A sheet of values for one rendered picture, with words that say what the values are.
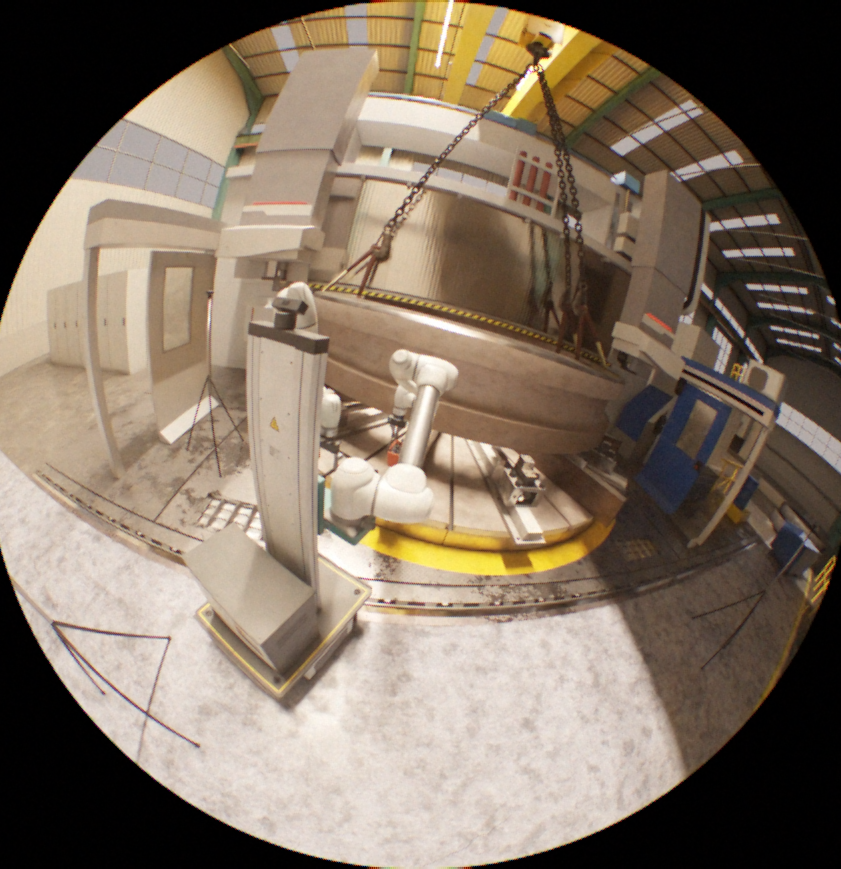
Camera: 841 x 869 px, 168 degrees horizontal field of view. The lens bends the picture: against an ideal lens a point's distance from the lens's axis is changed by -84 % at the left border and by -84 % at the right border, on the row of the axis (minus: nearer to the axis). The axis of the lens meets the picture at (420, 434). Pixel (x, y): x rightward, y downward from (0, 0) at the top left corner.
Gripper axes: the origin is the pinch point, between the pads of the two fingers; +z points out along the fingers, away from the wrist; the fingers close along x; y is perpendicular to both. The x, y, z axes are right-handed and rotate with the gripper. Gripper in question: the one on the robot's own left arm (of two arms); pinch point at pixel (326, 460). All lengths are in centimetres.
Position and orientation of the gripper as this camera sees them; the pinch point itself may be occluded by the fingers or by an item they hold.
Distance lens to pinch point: 161.3
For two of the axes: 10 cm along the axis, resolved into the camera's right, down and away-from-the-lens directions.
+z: -2.2, 8.7, 4.5
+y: 4.2, -3.3, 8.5
